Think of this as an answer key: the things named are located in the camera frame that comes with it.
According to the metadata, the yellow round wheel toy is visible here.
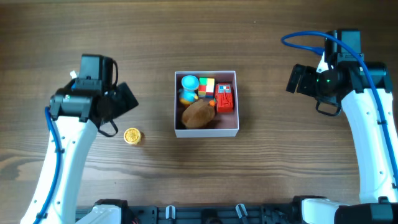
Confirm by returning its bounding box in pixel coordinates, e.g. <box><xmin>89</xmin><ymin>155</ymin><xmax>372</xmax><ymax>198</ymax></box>
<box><xmin>123</xmin><ymin>128</ymin><xmax>142</xmax><ymax>145</ymax></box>

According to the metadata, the yellow duck toy blue hat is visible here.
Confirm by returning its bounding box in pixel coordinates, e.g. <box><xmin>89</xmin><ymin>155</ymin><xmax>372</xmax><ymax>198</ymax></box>
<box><xmin>178</xmin><ymin>75</ymin><xmax>199</xmax><ymax>107</ymax></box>

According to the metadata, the brown plush capybara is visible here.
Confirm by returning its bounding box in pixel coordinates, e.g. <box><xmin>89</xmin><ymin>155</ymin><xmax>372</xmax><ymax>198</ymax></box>
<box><xmin>181</xmin><ymin>99</ymin><xmax>216</xmax><ymax>129</ymax></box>

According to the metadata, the red toy truck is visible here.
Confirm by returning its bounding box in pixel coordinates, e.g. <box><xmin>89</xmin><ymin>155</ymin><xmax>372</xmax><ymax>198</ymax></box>
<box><xmin>215</xmin><ymin>83</ymin><xmax>234</xmax><ymax>114</ymax></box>

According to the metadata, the colourful puzzle cube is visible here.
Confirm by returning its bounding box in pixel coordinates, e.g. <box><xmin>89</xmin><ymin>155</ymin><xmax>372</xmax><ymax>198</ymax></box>
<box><xmin>198</xmin><ymin>77</ymin><xmax>215</xmax><ymax>98</ymax></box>

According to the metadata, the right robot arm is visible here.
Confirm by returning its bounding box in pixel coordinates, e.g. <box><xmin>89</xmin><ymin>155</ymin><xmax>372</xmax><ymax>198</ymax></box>
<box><xmin>286</xmin><ymin>29</ymin><xmax>397</xmax><ymax>223</ymax></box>

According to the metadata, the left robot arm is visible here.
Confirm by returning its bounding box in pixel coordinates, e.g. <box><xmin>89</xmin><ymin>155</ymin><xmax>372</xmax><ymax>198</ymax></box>
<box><xmin>21</xmin><ymin>54</ymin><xmax>138</xmax><ymax>223</ymax></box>

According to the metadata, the white box pink inside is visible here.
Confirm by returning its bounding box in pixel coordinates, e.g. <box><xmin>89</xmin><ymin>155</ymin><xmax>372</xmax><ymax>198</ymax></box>
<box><xmin>174</xmin><ymin>70</ymin><xmax>239</xmax><ymax>138</ymax></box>

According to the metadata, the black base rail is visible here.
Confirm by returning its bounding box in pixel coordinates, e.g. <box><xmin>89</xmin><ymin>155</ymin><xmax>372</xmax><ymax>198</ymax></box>
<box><xmin>76</xmin><ymin>198</ymin><xmax>348</xmax><ymax>224</ymax></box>

